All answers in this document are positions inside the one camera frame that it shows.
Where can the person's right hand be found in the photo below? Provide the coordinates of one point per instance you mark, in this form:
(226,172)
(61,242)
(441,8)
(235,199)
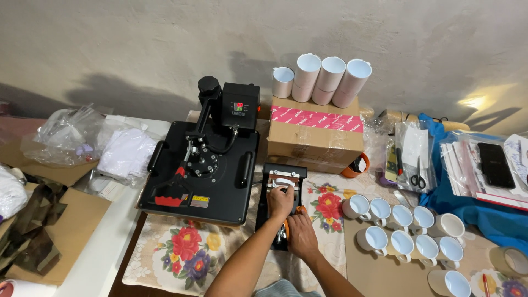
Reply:
(302,237)

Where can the person's left hand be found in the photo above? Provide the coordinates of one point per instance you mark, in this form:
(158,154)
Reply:
(279,204)

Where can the person's left fingers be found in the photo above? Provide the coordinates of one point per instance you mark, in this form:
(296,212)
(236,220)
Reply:
(283,190)

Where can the person's right fingers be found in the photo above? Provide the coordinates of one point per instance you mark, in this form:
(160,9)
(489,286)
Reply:
(300,211)

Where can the white mug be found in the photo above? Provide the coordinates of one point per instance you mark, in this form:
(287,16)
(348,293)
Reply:
(284,182)

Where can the cardboard box with pink tape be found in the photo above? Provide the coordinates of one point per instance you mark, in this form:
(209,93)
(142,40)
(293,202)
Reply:
(313,140)

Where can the orange bowl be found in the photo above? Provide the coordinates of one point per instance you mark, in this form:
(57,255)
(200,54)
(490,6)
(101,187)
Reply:
(350,170)

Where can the person's striped blue shirt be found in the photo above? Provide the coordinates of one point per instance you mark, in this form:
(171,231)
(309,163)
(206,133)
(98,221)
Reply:
(284,289)

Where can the black flat heat press machine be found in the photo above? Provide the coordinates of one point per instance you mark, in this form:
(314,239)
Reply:
(206,165)

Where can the brown mat under mugs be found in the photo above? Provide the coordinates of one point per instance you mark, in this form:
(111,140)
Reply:
(371,272)

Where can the crumpled clear plastic wrap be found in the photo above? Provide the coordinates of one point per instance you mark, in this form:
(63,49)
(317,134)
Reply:
(377,144)

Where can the group of white ceramic mugs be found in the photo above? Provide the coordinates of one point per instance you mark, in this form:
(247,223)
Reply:
(402,243)

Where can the red and black pen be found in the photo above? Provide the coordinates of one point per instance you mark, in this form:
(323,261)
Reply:
(399,161)

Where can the floral lace tablecloth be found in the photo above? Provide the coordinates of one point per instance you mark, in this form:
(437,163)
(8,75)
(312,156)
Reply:
(185,251)

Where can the stack of paper-wrapped mugs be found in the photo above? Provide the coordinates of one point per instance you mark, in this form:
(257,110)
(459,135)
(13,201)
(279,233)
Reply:
(326,78)

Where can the black scissors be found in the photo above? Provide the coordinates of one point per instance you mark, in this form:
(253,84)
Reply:
(418,178)

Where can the clear bag with white papers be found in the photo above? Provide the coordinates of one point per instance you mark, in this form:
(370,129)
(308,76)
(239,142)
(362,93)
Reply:
(412,144)

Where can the bag of white folded cloths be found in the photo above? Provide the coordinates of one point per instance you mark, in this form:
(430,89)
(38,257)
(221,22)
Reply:
(126,154)

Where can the clear zip bag with sheets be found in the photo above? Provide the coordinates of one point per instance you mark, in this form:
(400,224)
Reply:
(462,173)

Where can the blue cloth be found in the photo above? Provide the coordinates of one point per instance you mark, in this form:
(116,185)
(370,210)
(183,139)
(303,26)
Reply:
(474,218)

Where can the brown paper roll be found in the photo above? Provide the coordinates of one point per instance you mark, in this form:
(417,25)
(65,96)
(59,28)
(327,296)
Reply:
(453,123)

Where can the white side table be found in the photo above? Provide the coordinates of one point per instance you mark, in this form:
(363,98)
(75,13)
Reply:
(99,255)

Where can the black phone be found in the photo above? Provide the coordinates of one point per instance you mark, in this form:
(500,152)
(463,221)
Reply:
(496,165)

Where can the brown cardboard sheet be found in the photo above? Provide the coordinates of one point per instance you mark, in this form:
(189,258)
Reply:
(78,231)

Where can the brown tape roll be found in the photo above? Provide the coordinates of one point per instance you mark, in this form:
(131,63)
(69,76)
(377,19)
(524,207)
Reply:
(505,260)

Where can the white paper with handwriting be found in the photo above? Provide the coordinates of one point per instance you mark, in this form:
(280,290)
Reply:
(515,154)

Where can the clear plastic bag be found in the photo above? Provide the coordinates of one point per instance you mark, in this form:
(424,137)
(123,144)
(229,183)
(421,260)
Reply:
(62,136)

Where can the camouflage cloth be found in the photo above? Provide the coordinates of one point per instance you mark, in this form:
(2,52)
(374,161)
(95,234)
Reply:
(29,231)

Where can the white cloth bundle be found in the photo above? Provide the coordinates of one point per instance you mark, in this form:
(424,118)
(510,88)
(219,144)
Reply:
(10,194)

